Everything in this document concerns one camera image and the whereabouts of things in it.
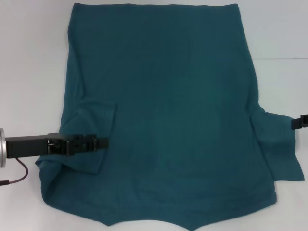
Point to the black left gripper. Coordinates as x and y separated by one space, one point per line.
29 145

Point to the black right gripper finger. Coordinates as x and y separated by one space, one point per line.
296 124

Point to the teal blue t-shirt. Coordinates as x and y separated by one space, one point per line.
168 108

